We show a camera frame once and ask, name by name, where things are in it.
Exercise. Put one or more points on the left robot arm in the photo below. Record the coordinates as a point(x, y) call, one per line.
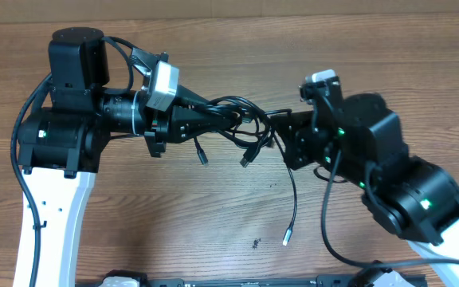
point(99, 88)

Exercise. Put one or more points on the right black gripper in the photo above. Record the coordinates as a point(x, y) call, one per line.
point(319, 145)

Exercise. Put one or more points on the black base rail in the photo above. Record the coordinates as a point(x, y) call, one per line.
point(376, 277)

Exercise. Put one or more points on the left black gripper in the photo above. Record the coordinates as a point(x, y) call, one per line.
point(163, 123)

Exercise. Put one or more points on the small black debris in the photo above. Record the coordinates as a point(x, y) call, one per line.
point(256, 243)

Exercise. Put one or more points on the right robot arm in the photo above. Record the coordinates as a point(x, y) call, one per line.
point(359, 139)

